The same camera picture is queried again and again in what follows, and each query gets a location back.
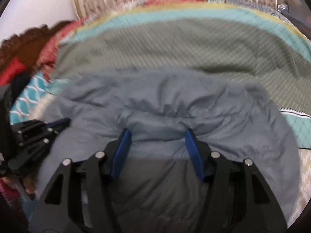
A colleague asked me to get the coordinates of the person's left hand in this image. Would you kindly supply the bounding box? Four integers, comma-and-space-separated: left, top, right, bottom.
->
1, 174, 37, 194

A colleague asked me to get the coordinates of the grey puffer jacket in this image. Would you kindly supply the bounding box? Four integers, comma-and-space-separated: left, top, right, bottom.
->
36, 68, 300, 232

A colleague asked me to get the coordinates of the dark garment by headboard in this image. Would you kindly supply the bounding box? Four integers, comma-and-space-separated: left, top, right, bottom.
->
1, 73, 31, 124

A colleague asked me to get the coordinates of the carved wooden headboard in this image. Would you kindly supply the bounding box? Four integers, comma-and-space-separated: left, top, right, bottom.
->
1, 21, 70, 72

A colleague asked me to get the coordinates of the striped quilted bedspread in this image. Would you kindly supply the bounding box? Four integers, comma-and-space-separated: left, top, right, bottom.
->
29, 0, 311, 226

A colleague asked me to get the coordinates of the red floral blanket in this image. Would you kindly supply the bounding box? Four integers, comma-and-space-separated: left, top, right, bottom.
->
36, 17, 88, 81

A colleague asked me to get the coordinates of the red cushion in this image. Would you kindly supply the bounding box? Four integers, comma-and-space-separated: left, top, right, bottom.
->
0, 57, 27, 86

